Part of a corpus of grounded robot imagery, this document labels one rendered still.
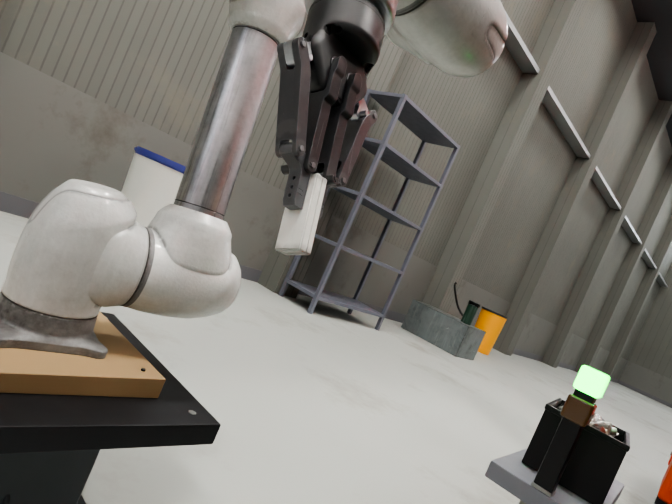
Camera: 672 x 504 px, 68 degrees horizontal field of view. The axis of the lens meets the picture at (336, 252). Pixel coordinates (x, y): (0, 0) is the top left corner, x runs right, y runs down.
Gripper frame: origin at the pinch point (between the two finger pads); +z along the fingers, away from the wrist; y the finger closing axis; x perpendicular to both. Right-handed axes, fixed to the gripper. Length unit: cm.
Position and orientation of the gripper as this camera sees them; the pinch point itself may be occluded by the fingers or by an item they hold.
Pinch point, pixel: (301, 214)
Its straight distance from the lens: 43.5
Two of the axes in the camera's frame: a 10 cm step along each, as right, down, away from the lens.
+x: 7.9, 0.1, -6.1
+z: -2.0, 9.5, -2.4
